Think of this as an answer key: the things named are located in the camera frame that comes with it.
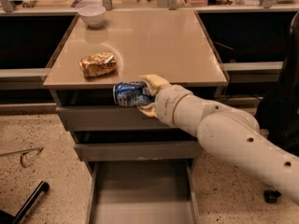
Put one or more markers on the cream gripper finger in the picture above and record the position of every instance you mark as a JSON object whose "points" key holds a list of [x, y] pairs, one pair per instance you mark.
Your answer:
{"points": [[148, 110], [154, 83]]}

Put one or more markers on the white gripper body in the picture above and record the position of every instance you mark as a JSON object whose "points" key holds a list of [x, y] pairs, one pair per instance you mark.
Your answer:
{"points": [[165, 103]]}

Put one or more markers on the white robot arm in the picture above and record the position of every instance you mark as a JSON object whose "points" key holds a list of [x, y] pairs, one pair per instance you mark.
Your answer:
{"points": [[230, 134]]}

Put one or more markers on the grey drawer cabinet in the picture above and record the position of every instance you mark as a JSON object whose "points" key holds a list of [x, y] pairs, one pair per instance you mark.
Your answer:
{"points": [[171, 44]]}

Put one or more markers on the top grey drawer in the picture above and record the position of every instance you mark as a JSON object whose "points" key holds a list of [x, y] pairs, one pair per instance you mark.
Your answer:
{"points": [[106, 118]]}

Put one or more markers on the grey drawer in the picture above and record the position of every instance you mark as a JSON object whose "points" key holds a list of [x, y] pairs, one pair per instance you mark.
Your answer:
{"points": [[142, 151], [106, 118], [142, 192]]}

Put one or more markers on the middle grey drawer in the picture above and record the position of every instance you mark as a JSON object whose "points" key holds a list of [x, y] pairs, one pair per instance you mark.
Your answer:
{"points": [[142, 151]]}

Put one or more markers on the bottom grey drawer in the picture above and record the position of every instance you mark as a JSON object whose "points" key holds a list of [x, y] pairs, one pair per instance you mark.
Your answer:
{"points": [[142, 192]]}

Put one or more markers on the crumpled golden chip bag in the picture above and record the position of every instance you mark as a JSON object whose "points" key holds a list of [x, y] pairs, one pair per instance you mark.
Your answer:
{"points": [[98, 64]]}

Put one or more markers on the white bowl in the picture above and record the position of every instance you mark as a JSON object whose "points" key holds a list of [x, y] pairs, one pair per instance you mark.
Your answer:
{"points": [[93, 15]]}

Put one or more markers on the black office chair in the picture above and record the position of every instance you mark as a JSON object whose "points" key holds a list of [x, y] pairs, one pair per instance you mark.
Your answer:
{"points": [[278, 110]]}

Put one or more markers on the black chair leg left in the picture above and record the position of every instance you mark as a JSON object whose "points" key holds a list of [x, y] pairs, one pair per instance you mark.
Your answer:
{"points": [[6, 218]]}

